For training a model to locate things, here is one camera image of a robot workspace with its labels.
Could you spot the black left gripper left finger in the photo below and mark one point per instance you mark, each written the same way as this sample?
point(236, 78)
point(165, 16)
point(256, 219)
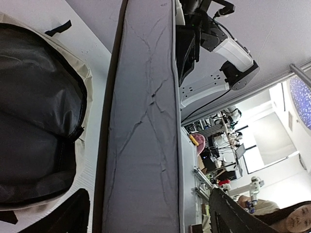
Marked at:
point(69, 217)

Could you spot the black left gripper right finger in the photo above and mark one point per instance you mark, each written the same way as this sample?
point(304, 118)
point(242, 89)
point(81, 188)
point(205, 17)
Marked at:
point(226, 216)

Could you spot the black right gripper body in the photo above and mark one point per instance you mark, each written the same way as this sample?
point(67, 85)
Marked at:
point(195, 29)

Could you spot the white box with photo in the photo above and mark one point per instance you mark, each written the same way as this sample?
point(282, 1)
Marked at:
point(137, 176)

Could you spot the beige canvas student bag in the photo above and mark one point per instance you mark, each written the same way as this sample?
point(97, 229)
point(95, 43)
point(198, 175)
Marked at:
point(46, 95)

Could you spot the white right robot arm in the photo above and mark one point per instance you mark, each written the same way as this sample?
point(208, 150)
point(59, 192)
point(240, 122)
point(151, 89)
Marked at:
point(239, 67)

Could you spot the white power strip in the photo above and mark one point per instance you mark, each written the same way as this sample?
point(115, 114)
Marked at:
point(202, 88)

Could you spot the cluttered lab workbench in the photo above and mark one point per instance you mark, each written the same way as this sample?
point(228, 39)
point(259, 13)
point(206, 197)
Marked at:
point(225, 145)

